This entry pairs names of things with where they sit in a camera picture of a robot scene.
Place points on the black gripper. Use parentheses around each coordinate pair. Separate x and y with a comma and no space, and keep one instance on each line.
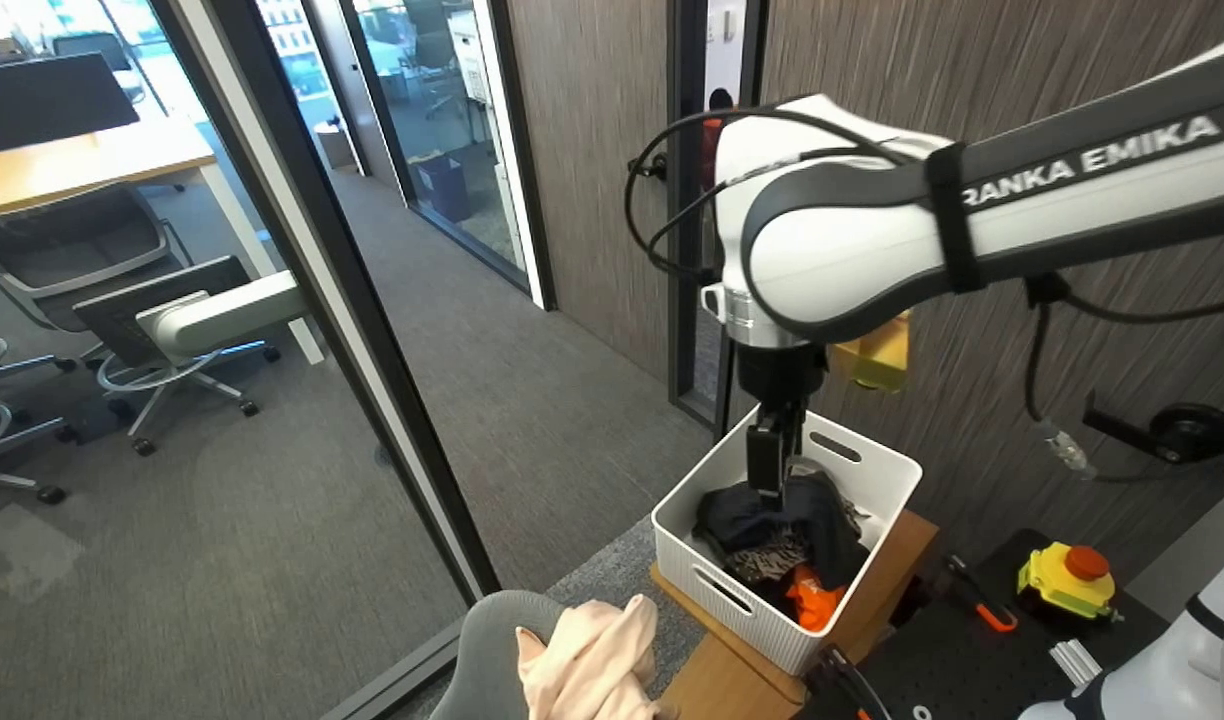
(777,379)

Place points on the peach shirt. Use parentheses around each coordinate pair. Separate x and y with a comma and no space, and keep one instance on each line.
(592,665)

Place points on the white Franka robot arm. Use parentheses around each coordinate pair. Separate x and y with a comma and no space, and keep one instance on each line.
(878,242)

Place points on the black backed office chair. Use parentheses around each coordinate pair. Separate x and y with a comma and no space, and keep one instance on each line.
(159,321)

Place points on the grey mesh office chair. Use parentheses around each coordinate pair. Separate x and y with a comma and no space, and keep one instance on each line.
(74,255)

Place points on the black garment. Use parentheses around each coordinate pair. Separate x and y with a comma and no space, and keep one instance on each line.
(797,522)

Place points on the white plastic basket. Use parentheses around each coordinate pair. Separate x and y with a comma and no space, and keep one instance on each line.
(859,466)

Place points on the brown patterned garment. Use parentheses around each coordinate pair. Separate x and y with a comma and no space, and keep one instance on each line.
(773,557)

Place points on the orange garment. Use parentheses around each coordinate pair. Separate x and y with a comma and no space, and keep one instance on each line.
(812,602)

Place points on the grey fabric cushion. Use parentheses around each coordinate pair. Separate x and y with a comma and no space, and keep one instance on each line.
(624,565)

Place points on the black orange tool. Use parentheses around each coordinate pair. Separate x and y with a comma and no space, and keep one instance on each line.
(844,687)

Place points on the black table mat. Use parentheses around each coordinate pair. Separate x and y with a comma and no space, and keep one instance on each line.
(958,674)

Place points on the black door knob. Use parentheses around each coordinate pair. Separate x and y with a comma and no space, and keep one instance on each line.
(649,164)

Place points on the person in orange clothes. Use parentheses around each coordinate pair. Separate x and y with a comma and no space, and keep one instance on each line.
(708,134)

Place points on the yellow emergency stop button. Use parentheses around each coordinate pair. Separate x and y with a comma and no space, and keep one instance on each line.
(1069,580)

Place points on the wooden door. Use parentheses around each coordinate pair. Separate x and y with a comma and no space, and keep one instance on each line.
(592,175)

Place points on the black waste bin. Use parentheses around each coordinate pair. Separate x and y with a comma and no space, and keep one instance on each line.
(440,187)

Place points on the wooden top desk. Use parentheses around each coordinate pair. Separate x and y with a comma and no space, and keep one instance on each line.
(78,164)

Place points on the black computer monitor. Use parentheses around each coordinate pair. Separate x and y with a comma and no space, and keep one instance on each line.
(44,102)

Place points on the yellow orange wrist camera mount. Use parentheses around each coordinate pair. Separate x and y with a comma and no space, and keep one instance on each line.
(878,354)

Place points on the black glass partition frame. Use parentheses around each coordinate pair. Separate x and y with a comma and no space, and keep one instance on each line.
(335,280)

